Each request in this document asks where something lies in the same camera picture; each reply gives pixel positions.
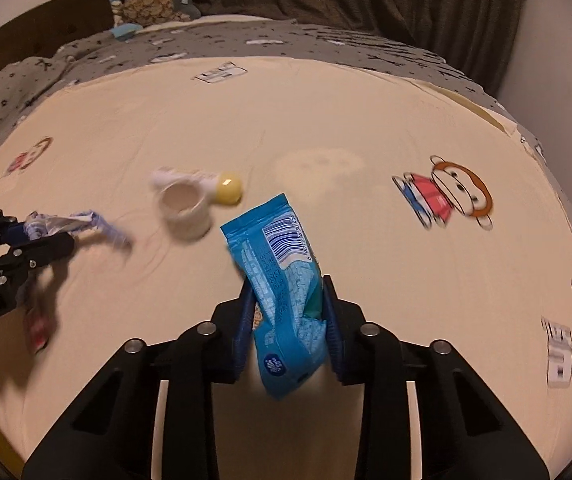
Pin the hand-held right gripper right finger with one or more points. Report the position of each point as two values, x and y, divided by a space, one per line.
332 320

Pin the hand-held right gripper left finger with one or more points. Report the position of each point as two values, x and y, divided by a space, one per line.
243 332

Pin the blue-white scrunchie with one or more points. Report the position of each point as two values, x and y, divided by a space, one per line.
66 221

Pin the blue packet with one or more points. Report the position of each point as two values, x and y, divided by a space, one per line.
286 280

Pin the small white yellow bottle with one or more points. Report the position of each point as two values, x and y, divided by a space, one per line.
188 205

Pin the cream cartoon printed bedsheet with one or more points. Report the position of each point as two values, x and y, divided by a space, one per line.
316 125

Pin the wooden headboard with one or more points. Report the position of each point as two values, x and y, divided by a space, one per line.
26 35

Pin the grey printed blanket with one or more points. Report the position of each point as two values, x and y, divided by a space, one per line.
116 55

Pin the small blue cloth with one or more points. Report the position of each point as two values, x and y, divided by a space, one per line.
126 31

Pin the dark brown curtain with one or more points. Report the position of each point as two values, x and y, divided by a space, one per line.
365 5

